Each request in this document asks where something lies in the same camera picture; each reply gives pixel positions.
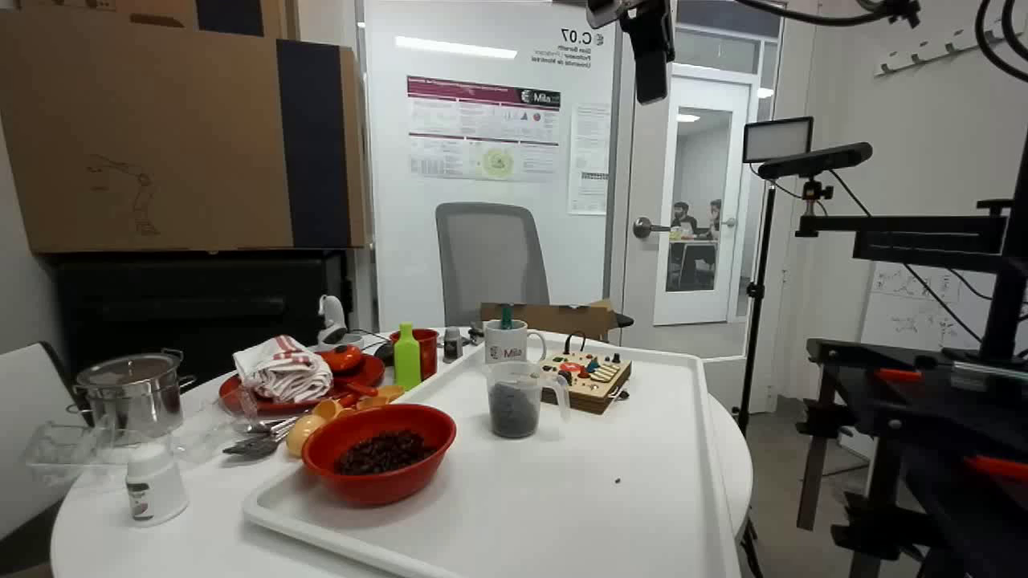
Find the green plastic bottle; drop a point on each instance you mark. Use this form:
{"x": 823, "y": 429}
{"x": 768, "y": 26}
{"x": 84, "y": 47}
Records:
{"x": 406, "y": 357}

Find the small white bottle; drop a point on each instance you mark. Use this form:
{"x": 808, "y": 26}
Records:
{"x": 156, "y": 485}

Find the red plate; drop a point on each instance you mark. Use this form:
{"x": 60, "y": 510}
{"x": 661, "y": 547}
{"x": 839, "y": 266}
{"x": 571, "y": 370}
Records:
{"x": 260, "y": 402}

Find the small open cardboard box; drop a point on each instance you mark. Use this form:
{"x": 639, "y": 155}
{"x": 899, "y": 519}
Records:
{"x": 566, "y": 320}

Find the large cardboard box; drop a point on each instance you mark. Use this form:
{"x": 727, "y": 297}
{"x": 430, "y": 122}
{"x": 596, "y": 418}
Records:
{"x": 150, "y": 139}

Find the grey mesh office chair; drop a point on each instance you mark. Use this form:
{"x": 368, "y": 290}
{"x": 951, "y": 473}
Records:
{"x": 491, "y": 259}

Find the wooden busy board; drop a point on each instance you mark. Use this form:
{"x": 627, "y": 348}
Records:
{"x": 598, "y": 376}

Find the white handheld controller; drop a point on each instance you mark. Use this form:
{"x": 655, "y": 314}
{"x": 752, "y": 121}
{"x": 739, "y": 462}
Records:
{"x": 331, "y": 315}

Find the red toy tomato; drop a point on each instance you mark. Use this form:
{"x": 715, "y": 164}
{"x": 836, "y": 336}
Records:
{"x": 344, "y": 361}

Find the orange toy food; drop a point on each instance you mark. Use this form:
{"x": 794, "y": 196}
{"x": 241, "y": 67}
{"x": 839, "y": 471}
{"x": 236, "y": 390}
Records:
{"x": 307, "y": 423}

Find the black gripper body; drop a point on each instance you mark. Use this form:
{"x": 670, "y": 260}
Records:
{"x": 651, "y": 44}

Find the metal spoon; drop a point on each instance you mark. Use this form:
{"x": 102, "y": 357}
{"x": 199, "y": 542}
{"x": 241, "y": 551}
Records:
{"x": 255, "y": 440}

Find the white wall hook rail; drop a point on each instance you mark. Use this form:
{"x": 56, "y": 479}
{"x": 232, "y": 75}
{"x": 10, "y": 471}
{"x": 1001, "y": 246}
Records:
{"x": 942, "y": 44}

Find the white plastic tray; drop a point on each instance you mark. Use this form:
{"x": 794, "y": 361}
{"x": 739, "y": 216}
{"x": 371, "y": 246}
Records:
{"x": 598, "y": 503}

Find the white Mila mug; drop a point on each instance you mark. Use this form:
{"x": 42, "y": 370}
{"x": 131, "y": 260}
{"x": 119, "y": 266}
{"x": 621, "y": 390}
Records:
{"x": 511, "y": 342}

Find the black bar camera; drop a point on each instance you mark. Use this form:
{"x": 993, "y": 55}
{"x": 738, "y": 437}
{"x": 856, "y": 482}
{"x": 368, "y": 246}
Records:
{"x": 815, "y": 163}

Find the red mug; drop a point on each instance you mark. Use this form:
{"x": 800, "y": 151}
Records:
{"x": 430, "y": 348}

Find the wall poster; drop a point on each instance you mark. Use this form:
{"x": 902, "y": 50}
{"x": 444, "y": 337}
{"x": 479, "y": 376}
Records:
{"x": 485, "y": 128}

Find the white red striped cloth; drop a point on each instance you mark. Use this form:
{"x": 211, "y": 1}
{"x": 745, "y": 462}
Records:
{"x": 285, "y": 370}

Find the black light stand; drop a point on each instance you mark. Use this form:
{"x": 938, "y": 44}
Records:
{"x": 759, "y": 290}

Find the white door with window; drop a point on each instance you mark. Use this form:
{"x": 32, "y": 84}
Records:
{"x": 661, "y": 266}

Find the black cabinet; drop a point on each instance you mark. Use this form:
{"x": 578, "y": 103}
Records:
{"x": 194, "y": 309}

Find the red bowl with beans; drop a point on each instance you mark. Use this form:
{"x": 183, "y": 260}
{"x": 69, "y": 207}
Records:
{"x": 373, "y": 471}

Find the black light panel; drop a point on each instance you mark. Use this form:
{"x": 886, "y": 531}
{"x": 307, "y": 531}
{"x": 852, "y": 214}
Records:
{"x": 778, "y": 139}

